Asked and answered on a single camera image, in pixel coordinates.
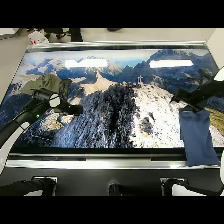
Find blue shirt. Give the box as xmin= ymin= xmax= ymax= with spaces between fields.
xmin=178 ymin=109 xmax=221 ymax=167

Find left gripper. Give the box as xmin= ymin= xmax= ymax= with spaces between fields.
xmin=58 ymin=101 xmax=84 ymax=117

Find olive garment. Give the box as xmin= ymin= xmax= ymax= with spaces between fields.
xmin=19 ymin=73 xmax=64 ymax=97

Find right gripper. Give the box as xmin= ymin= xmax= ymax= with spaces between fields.
xmin=169 ymin=87 xmax=202 ymax=110

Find mustard garment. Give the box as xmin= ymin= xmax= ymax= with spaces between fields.
xmin=203 ymin=105 xmax=224 ymax=137

